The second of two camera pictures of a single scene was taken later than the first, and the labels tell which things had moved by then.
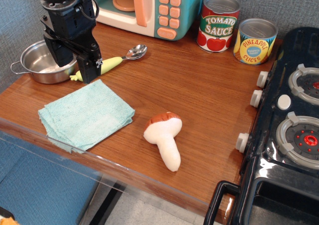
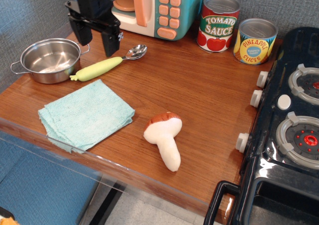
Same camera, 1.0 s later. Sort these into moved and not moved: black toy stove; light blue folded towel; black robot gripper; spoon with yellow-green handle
Moved: black robot gripper
Not moved: light blue folded towel; black toy stove; spoon with yellow-green handle
